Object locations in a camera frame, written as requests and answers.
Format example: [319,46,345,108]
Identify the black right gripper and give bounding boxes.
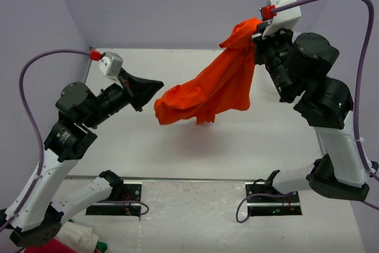
[252,18,297,97]

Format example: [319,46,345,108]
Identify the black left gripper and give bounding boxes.
[85,66,165,127]

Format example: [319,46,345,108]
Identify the orange t shirt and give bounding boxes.
[154,17,261,125]

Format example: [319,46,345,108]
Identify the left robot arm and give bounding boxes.
[1,70,164,248]

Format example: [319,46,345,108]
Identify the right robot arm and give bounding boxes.
[252,23,378,202]

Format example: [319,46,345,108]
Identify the white folded shirt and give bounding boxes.
[55,222,99,253]

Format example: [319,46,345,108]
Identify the green folded shirt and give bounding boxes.
[65,219,108,252]

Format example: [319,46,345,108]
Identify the pink folded shirt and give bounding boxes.
[24,239,76,253]

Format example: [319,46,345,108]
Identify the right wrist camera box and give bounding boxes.
[262,0,301,39]

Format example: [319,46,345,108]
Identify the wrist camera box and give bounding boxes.
[98,52,123,78]
[262,0,301,39]

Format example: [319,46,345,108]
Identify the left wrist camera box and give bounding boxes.
[98,52,123,78]

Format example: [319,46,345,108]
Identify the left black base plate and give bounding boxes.
[85,182,144,217]

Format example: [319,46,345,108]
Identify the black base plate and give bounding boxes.
[246,190,303,217]
[85,182,144,217]

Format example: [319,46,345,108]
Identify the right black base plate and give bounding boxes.
[246,190,303,217]

